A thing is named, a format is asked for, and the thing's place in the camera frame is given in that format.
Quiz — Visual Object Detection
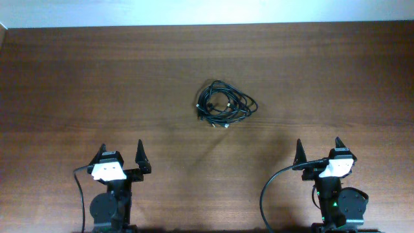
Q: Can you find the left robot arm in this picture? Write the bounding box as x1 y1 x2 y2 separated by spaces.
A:
87 140 151 233

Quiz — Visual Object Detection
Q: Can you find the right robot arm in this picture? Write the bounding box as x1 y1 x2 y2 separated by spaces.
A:
293 137 369 232

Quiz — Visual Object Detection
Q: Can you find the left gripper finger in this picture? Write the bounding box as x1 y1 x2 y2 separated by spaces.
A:
135 139 151 174
89 144 106 165

